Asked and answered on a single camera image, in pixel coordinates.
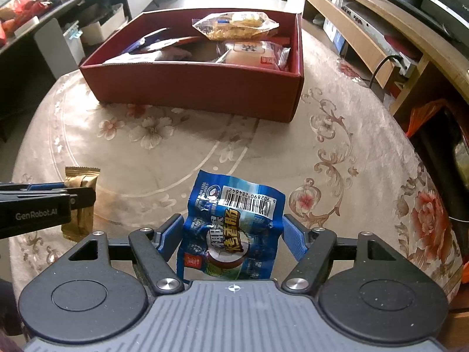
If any dark long table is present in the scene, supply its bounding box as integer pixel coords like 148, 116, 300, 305
0, 0, 136, 81

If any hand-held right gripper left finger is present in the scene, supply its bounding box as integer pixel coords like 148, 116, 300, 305
69, 214, 185, 295

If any white grey packet red logo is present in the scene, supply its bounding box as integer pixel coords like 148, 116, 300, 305
103, 52, 160, 65

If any wooden television cabinet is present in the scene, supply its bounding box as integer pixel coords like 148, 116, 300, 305
278, 0, 469, 118

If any gold snack packet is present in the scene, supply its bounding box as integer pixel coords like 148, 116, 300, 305
60, 167, 101, 242

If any red cardboard box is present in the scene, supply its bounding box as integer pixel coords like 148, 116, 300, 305
79, 7, 305, 123

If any orange plastic bag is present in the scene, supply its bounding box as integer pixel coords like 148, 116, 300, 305
407, 99, 449, 138

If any round table with cloth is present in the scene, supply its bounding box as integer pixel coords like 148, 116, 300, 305
9, 37, 466, 301

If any blue white carton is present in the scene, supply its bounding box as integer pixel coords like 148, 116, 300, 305
324, 18, 347, 55

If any pile of red packets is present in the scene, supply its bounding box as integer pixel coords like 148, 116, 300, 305
0, 0, 59, 41

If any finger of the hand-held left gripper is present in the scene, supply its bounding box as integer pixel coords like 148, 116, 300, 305
0, 181, 68, 194
55, 187, 96, 210

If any yellow pastry packet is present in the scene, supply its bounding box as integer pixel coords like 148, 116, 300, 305
192, 12, 279, 41

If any purple snack packet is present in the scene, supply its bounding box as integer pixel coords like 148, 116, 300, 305
125, 27, 173, 54

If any black cable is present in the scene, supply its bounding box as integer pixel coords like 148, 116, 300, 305
369, 55, 401, 89

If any white media player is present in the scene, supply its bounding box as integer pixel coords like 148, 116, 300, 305
341, 2, 404, 45

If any silver snack packet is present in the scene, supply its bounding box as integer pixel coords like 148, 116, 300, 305
156, 46, 193, 61

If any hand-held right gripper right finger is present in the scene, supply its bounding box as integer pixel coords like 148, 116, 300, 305
281, 214, 399, 294

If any clear bun packet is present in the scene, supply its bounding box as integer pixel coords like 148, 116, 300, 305
216, 40, 292, 72

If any white storage box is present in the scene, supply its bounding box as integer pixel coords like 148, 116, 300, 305
79, 4, 127, 43

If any blue sausage packet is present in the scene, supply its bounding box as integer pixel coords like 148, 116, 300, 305
176, 170, 286, 283

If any long red white snack packet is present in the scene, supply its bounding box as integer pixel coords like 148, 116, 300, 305
139, 36, 200, 52

